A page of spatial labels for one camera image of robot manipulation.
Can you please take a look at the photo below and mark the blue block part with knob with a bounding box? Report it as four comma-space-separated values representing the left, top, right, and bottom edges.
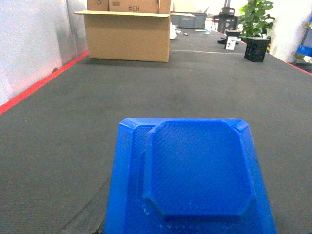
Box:
104, 118, 277, 234

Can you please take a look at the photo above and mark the large cardboard box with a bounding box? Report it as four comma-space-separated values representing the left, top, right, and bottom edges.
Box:
77, 0, 171, 62

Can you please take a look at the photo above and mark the grey conveyor mat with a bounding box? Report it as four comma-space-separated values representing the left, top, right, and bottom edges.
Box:
0, 30, 312, 234

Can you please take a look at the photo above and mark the white framed sign card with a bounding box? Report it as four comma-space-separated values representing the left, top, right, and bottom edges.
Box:
225, 36, 238, 50

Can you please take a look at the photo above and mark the black mesh bin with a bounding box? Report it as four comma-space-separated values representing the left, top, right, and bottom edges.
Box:
244, 37, 271, 62

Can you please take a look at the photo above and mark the green potted plant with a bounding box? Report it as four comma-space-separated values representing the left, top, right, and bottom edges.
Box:
239, 0, 275, 38

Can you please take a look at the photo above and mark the blue storage crate far right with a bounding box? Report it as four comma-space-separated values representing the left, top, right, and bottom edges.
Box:
296, 44, 312, 57

